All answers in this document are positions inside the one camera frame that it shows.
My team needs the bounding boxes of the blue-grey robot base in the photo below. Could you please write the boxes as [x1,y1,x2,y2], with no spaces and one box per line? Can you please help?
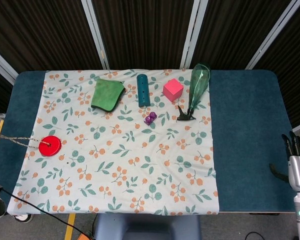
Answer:
[93,214,202,240]

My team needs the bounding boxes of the red disc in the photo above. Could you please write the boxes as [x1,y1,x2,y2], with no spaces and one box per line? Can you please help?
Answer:
[38,135,62,158]

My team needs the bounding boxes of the teal table cover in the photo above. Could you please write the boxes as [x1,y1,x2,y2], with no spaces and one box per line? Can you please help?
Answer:
[0,69,297,213]

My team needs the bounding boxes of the green spray bottle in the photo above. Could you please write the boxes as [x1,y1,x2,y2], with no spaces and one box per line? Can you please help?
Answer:
[177,63,211,123]

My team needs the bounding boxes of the pink cube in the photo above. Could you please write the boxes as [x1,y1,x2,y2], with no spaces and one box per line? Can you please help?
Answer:
[162,78,185,103]

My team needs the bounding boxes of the purple toy brick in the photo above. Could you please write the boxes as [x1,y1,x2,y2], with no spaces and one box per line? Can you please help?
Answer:
[143,111,158,125]

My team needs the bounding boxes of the floral white tablecloth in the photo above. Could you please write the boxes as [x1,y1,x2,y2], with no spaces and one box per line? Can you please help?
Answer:
[6,68,221,216]

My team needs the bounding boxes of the teal half-round block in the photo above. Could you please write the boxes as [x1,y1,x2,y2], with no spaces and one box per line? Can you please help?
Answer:
[136,73,150,108]

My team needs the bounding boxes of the green microfibre cloth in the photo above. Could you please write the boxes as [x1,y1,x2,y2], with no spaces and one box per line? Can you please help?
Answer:
[90,78,127,113]

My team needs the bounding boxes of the thin black cable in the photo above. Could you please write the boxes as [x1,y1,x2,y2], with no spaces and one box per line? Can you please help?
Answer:
[244,231,266,240]

